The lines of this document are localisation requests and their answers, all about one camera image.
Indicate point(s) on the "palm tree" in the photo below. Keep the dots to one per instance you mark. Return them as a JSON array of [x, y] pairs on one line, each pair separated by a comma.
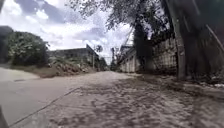
[[98, 48]]

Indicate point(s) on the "grey concrete road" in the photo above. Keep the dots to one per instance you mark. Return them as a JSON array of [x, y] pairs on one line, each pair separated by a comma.
[[100, 100]]

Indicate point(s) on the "leaning pole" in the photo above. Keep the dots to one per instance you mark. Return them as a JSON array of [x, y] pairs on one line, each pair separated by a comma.
[[180, 53]]

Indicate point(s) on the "distant building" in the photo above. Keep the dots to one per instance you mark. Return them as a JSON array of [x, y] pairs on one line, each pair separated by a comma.
[[125, 48]]

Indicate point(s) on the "grey building with sloped roof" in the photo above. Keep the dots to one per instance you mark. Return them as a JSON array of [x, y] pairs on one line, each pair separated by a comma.
[[75, 53]]

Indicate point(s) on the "heap of rubble and brush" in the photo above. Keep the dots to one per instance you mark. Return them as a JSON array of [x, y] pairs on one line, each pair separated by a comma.
[[66, 68]]

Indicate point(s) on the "dark ivy-covered tree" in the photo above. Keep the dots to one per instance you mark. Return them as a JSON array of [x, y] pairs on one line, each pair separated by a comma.
[[141, 46]]

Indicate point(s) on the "dirt verge with debris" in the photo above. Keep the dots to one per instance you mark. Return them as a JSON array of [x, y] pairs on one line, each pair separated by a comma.
[[186, 85]]

